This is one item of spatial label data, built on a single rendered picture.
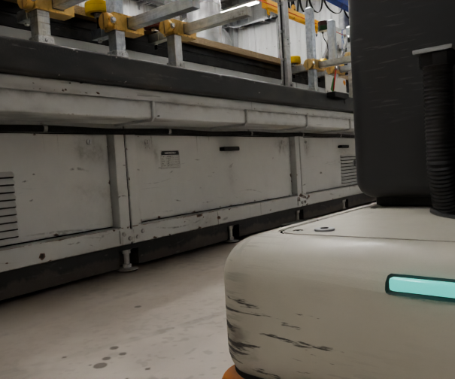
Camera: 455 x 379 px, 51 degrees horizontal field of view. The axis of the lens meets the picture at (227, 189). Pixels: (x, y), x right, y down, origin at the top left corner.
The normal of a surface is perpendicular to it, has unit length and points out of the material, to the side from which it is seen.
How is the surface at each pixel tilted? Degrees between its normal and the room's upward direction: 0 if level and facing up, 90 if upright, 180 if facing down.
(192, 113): 90
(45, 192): 90
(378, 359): 90
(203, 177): 90
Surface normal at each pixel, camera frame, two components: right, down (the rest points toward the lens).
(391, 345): -0.62, 0.08
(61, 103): 0.79, -0.02
